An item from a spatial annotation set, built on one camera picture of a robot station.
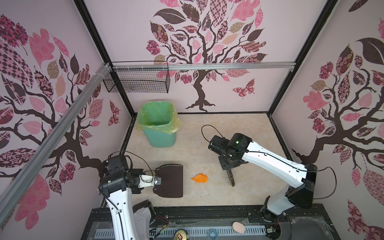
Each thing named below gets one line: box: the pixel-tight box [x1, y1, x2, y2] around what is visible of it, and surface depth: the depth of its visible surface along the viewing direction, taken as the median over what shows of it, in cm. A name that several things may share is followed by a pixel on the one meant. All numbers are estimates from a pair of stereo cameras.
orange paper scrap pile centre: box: [190, 173, 209, 183], surface depth 87 cm
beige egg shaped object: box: [232, 221, 246, 234], surface depth 71 cm
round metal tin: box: [173, 229, 188, 240], surface depth 61 cm
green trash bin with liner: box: [136, 101, 182, 148], surface depth 94 cm
